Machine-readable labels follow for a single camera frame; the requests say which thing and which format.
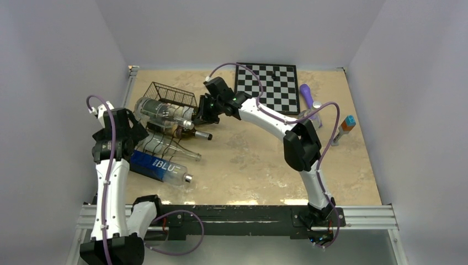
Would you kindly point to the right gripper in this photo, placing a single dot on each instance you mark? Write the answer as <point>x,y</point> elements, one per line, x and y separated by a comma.
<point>203,99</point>

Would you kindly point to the green bottle grey neck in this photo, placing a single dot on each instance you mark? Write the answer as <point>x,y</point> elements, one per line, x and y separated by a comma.
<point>179,132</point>

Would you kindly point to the black wire wine rack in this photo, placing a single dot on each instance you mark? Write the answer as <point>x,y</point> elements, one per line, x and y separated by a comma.
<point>171,95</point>

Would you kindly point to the clear wine bottle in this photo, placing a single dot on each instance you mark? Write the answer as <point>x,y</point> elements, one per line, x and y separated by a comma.
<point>165,146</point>

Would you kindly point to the blue square bottle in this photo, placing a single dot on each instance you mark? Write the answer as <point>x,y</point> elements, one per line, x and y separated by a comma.
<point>159,169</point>

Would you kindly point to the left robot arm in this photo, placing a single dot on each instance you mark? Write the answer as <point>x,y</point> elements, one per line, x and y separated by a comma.
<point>117,238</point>

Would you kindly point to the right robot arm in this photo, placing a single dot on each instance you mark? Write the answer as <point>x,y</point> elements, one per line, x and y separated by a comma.
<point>301,144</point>

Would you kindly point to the black white chessboard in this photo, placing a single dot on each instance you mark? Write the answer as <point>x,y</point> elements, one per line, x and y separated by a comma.
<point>280,95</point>

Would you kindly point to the purple flashlight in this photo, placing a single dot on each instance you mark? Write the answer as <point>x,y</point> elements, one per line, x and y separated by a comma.
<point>306,94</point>

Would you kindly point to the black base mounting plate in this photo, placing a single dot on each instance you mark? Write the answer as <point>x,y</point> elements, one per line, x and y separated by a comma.
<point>292,221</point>

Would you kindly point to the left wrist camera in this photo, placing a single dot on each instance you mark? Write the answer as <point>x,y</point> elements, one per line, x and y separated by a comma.
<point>96,112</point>

